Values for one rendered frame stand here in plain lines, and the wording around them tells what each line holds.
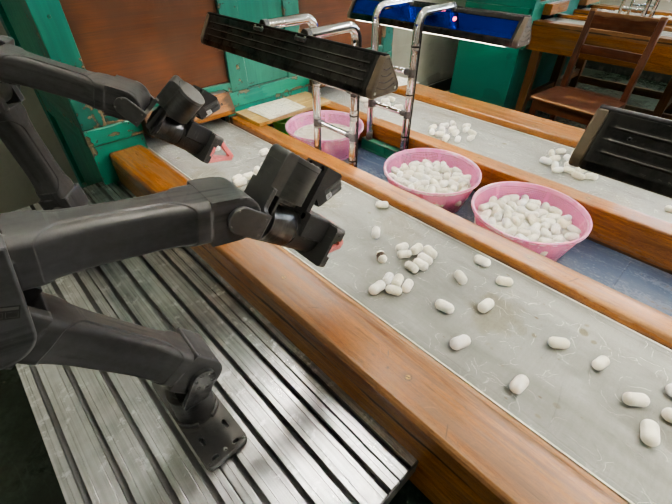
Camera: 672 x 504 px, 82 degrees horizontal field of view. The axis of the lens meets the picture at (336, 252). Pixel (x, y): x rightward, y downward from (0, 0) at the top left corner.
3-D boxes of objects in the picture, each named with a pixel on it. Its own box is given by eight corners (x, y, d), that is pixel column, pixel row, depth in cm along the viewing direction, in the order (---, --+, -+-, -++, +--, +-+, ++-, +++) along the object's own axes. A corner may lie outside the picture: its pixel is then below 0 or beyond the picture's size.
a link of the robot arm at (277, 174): (296, 154, 57) (232, 118, 48) (334, 176, 52) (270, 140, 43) (260, 222, 59) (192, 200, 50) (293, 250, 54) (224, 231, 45)
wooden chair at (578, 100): (508, 162, 276) (554, 14, 217) (540, 146, 296) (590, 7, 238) (569, 187, 249) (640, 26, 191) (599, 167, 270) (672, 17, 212)
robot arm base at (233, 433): (177, 333, 66) (136, 357, 63) (241, 415, 55) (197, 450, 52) (188, 360, 72) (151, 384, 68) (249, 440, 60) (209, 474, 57)
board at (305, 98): (260, 127, 131) (259, 123, 131) (235, 115, 140) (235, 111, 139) (331, 103, 149) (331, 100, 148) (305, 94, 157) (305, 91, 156)
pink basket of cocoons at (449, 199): (464, 234, 100) (472, 203, 94) (367, 210, 109) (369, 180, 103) (480, 186, 119) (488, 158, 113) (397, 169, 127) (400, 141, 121)
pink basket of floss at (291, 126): (362, 169, 127) (363, 141, 121) (281, 166, 128) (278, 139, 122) (363, 135, 148) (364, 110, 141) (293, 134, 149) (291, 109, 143)
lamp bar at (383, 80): (371, 100, 71) (373, 58, 66) (200, 44, 105) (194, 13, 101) (398, 91, 75) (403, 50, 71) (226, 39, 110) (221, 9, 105)
